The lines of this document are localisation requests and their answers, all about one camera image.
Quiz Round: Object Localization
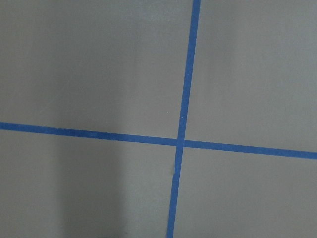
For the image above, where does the blue tape strip lengthwise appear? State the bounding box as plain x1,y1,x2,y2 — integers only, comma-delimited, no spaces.
166,0,201,238

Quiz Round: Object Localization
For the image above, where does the blue tape strip crosswise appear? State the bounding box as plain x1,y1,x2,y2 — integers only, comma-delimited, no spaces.
0,122,317,160

